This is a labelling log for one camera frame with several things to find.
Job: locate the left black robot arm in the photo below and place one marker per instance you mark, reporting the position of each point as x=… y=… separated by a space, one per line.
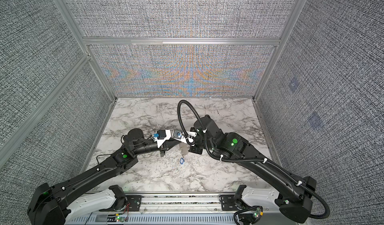
x=65 y=201

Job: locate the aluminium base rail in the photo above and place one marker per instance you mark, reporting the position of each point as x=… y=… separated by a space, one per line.
x=192 y=209

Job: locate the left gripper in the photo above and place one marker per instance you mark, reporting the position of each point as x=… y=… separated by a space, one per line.
x=168 y=146

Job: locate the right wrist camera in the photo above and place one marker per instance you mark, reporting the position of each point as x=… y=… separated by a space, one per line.
x=180 y=136

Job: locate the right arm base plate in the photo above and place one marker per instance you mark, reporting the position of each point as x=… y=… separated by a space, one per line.
x=229 y=203

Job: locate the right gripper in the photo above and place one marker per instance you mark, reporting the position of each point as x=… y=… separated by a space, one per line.
x=195 y=149

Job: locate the aluminium enclosure frame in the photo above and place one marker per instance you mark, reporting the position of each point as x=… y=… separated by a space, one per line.
x=15 y=140

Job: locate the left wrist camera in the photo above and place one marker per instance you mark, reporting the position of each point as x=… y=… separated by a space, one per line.
x=161 y=137

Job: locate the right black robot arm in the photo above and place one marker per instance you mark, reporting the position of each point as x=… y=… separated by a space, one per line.
x=295 y=193

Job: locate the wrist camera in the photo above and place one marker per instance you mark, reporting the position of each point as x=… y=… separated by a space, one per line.
x=161 y=137
x=180 y=136

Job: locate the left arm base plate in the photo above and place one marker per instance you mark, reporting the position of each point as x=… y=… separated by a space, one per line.
x=133 y=202

